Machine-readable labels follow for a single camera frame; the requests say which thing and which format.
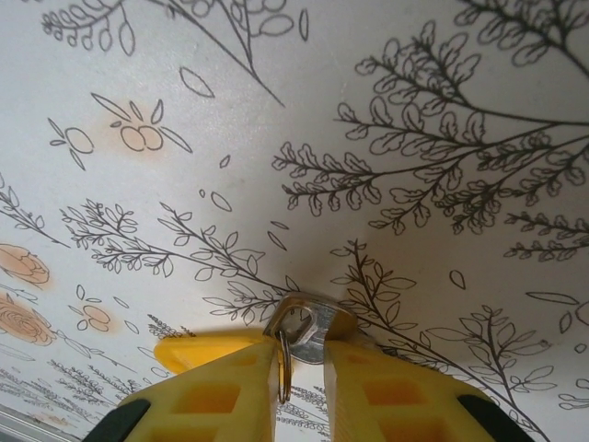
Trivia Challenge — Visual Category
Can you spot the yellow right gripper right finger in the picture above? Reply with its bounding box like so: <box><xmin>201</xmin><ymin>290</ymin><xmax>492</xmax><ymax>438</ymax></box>
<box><xmin>324</xmin><ymin>343</ymin><xmax>544</xmax><ymax>442</ymax></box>

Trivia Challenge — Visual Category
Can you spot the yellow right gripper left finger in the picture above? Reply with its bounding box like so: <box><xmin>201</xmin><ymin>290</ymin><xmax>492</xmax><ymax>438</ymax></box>
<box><xmin>89</xmin><ymin>338</ymin><xmax>286</xmax><ymax>442</ymax></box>

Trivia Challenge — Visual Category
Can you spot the silver key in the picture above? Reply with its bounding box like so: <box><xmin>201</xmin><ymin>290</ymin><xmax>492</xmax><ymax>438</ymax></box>
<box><xmin>262</xmin><ymin>292</ymin><xmax>358</xmax><ymax>367</ymax></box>

